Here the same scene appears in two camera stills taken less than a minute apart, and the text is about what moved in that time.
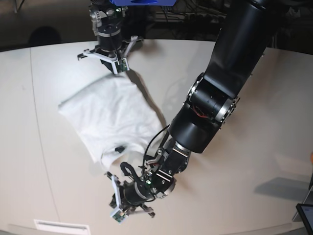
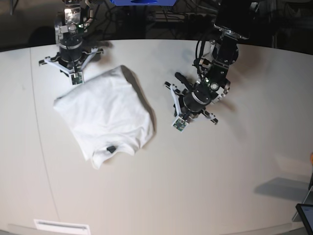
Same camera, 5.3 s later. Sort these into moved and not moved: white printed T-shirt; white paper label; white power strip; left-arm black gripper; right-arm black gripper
Moved: white printed T-shirt; right-arm black gripper; left-arm black gripper
Not moved: white paper label; white power strip
